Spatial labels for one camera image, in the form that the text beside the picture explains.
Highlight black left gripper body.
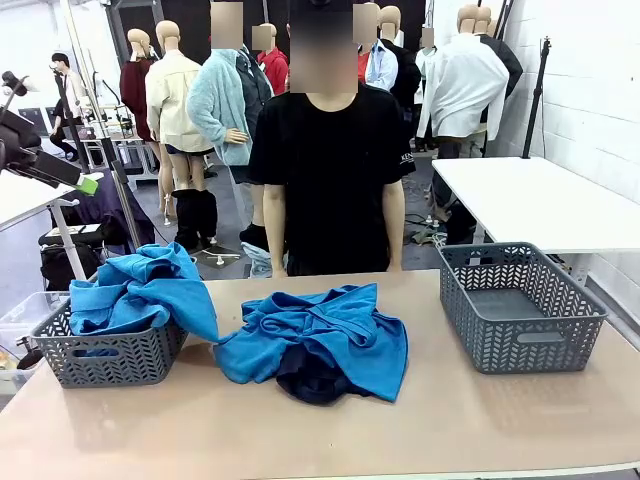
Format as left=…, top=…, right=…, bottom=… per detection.
left=0, top=108, right=44, bottom=174

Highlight blue garment with button pocket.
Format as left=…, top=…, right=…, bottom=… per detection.
left=68, top=242, right=236, bottom=346

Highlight navy blue garment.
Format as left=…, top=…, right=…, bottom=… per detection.
left=275, top=344, right=374, bottom=406

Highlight person's left forearm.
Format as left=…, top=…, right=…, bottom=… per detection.
left=382, top=209, right=406, bottom=265

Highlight person's right forearm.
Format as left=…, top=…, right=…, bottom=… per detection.
left=263, top=212, right=290, bottom=271

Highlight white table with metal leg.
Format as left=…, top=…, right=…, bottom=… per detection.
left=0, top=171, right=105, bottom=289

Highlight dark purple cloth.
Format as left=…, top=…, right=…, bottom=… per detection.
left=54, top=169, right=157, bottom=251

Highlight cluttered background desk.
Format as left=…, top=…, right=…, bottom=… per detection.
left=74, top=102, right=159, bottom=176

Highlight silver metal pole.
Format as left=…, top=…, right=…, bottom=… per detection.
left=58, top=0, right=146, bottom=251

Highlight person in beige jacket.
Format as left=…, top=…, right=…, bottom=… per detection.
left=49, top=52, right=85, bottom=121

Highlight black bag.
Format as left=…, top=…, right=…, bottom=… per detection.
left=38, top=223, right=109, bottom=292

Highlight mannequin in maroon top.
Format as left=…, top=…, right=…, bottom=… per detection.
left=118, top=27, right=162, bottom=146

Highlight mannequin in cream jacket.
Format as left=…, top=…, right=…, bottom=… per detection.
left=143, top=19, right=217, bottom=211

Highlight black trousers at mannequin feet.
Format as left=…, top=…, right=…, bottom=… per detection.
left=171, top=188, right=220, bottom=251
left=238, top=223, right=269, bottom=251

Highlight clear plastic box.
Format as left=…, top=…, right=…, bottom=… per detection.
left=0, top=291, right=71, bottom=359

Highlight mannequin in light blue fleece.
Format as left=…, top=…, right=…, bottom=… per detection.
left=186, top=0, right=274, bottom=241

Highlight grey woven plastic basket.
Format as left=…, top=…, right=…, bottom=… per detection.
left=30, top=299, right=189, bottom=390
left=438, top=242, right=609, bottom=375

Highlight light denim jeans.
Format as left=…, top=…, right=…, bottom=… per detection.
left=241, top=242, right=274, bottom=279

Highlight mannequin in red shirt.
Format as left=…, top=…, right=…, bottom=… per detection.
left=252, top=23, right=291, bottom=96

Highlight person in black t-shirt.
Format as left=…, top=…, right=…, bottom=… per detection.
left=248, top=0, right=417, bottom=277

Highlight mannequin in star print trousers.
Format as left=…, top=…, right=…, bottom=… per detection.
left=357, top=2, right=400, bottom=94

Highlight mannequin in black coat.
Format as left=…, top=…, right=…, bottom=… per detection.
left=379, top=5, right=424, bottom=151

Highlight mannequin in pale mint top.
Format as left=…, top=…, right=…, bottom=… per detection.
left=414, top=27, right=439, bottom=106

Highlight mannequin in black jacket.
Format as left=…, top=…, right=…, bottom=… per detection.
left=474, top=5, right=525, bottom=101

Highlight black tripod stand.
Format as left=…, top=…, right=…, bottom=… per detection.
left=521, top=35, right=553, bottom=160

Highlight large white table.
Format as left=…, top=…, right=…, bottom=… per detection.
left=431, top=156, right=640, bottom=289

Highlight left arm black cable sleeve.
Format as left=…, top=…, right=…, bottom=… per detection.
left=0, top=70, right=30, bottom=126

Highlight mannequin base plate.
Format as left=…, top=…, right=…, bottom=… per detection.
left=192, top=243, right=244, bottom=271

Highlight floor cables and plugs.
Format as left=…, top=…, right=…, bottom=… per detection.
left=404, top=212, right=451, bottom=249

